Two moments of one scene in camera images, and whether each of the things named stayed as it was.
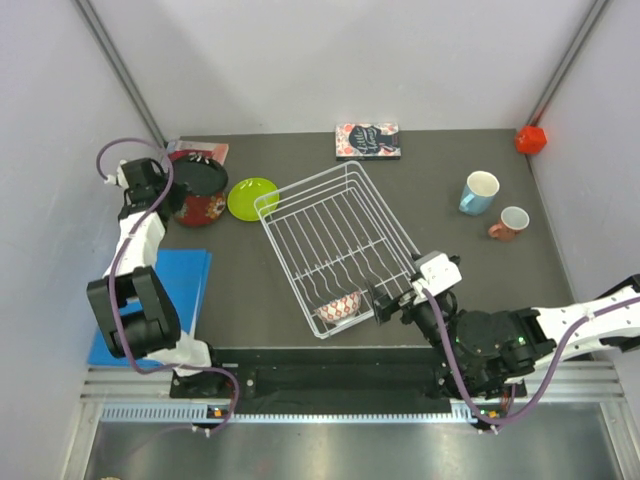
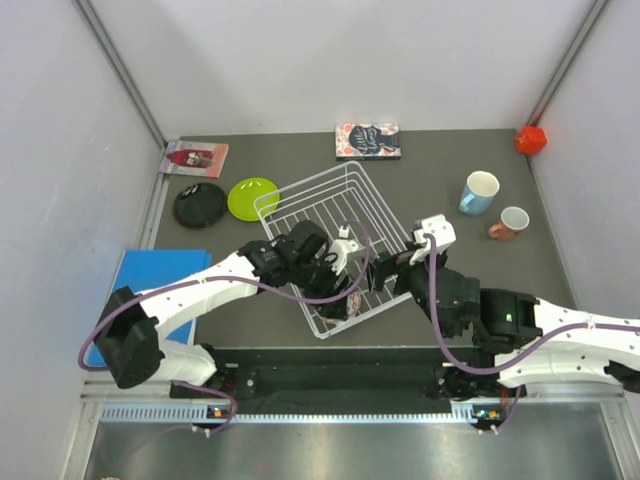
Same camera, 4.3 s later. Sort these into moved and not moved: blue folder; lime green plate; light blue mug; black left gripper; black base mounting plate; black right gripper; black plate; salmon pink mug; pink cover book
Moved: black left gripper; black plate; black right gripper
Not moved: black base mounting plate; lime green plate; light blue mug; pink cover book; salmon pink mug; blue folder
